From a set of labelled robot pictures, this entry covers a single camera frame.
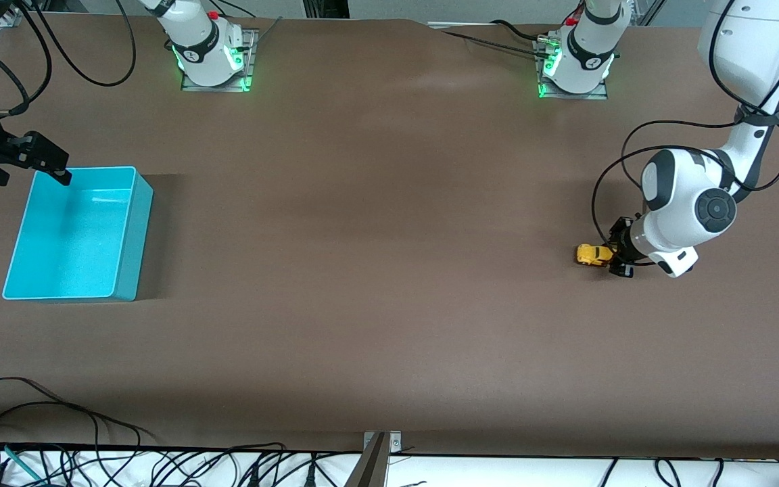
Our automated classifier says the yellow beetle toy car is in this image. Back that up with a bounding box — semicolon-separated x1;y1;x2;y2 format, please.
576;243;615;268

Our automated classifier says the turquoise plastic bin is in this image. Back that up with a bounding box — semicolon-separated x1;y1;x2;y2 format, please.
2;166;155;302

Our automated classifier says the dark metal bar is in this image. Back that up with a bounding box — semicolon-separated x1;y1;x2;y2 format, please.
344;433;390;487

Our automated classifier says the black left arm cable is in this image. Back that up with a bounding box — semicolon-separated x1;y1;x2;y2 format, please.
590;0;779;268

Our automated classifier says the black right gripper plug cable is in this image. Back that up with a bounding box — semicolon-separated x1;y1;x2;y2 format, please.
0;0;51;117

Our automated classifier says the black looping right arm cable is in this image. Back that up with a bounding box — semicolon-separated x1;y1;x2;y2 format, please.
28;0;137;87

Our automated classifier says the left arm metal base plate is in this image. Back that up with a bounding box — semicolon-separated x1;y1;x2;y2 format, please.
533;37;610;101

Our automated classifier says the black arm base cable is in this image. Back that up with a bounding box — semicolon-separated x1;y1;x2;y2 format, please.
440;19;556;58

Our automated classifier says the small metal bracket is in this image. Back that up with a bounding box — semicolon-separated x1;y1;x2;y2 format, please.
362;431;402;454

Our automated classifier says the black frame post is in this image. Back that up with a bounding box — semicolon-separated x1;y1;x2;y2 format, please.
302;0;351;20

